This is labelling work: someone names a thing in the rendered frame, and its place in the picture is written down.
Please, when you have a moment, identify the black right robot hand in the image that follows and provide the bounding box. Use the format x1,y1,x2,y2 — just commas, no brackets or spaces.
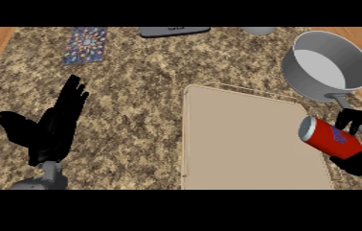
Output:
328,107,362,177

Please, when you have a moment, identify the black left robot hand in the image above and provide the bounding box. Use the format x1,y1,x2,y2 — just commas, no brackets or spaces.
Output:
0,74,90,167

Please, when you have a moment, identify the red can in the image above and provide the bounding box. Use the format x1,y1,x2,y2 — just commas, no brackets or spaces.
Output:
297,115,362,160

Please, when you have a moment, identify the beige tray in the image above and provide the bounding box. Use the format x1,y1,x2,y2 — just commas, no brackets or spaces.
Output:
180,82,337,191

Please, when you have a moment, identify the colourful patterned blue mat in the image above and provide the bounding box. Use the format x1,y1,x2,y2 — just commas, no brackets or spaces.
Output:
61,27,109,66

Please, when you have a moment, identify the grey round object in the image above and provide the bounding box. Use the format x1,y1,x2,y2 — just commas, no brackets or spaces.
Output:
241,27,278,36

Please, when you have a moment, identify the dark grey flat appliance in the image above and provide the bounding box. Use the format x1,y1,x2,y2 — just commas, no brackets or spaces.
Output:
137,27,213,39

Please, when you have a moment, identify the grey pot with handle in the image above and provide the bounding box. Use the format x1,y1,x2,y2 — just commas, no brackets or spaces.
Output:
279,30,362,110

